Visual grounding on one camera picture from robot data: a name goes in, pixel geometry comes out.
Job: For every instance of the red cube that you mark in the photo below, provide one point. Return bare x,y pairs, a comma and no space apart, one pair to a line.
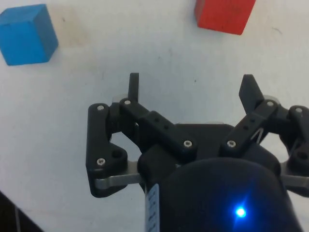
223,15

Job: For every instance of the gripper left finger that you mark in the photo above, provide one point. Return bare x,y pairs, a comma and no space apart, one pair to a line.
159,125

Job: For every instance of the blue cube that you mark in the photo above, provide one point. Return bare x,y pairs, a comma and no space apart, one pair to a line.
24,38

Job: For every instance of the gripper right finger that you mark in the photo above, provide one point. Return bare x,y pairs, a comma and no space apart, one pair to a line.
248,125

